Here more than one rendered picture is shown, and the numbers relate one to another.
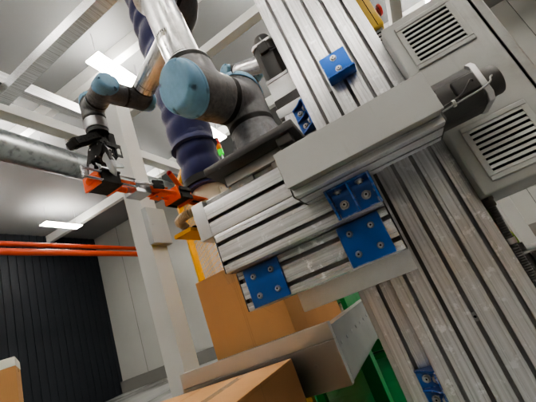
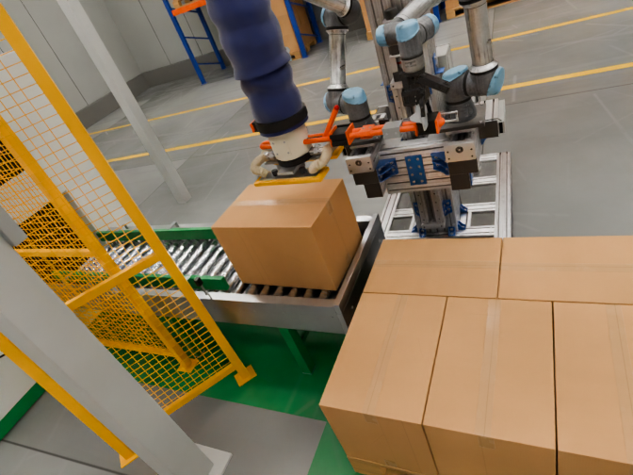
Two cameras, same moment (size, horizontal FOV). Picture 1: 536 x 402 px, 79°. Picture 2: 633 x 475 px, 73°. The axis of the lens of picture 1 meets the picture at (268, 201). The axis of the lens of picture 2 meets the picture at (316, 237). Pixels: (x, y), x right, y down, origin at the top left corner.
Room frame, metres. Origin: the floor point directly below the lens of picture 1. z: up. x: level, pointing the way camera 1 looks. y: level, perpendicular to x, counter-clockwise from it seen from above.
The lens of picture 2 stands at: (1.10, 2.00, 1.95)
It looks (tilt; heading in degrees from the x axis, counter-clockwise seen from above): 34 degrees down; 284
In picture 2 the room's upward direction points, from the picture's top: 22 degrees counter-clockwise
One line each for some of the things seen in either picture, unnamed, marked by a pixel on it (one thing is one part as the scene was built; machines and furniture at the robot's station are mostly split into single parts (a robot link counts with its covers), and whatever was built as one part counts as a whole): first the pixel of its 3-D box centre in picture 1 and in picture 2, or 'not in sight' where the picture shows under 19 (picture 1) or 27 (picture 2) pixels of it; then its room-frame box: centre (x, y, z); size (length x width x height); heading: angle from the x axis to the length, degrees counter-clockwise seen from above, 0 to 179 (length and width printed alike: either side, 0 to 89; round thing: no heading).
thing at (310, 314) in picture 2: not in sight; (167, 303); (2.57, 0.18, 0.50); 2.31 x 0.05 x 0.19; 160
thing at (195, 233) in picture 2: (371, 288); (173, 230); (2.70, -0.50, 0.60); 1.60 x 0.11 x 0.09; 160
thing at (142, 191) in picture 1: (137, 190); (393, 129); (1.05, 0.42, 1.27); 0.07 x 0.07 x 0.04; 69
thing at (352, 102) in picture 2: not in sight; (354, 103); (1.19, -0.19, 1.20); 0.13 x 0.12 x 0.14; 132
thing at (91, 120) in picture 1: (96, 127); (413, 63); (0.94, 0.47, 1.50); 0.08 x 0.08 x 0.05
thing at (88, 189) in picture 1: (102, 183); (428, 124); (0.93, 0.48, 1.27); 0.08 x 0.07 x 0.05; 159
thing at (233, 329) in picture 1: (275, 301); (289, 233); (1.69, 0.15, 0.75); 0.60 x 0.40 x 0.40; 157
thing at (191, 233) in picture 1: (204, 231); (289, 173); (1.52, 0.34, 1.17); 0.34 x 0.10 x 0.05; 159
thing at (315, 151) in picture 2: not in sight; (295, 155); (1.49, 0.26, 1.21); 0.34 x 0.25 x 0.06; 159
